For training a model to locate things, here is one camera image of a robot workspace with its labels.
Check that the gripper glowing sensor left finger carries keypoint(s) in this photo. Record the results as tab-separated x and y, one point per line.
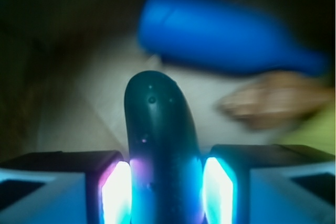
66	187

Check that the crumpled brown paper bag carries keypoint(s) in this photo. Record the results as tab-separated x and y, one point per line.
66	63

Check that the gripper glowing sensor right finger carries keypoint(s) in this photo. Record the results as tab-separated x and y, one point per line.
269	184

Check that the blue plastic bottle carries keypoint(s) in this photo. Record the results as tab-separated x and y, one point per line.
218	35

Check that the yellow microfiber cloth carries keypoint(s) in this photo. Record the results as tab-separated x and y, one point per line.
317	132

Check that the dark green plastic pickle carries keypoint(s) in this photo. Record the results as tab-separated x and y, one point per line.
166	163

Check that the brown plastic seashell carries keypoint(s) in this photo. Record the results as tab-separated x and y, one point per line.
277	98

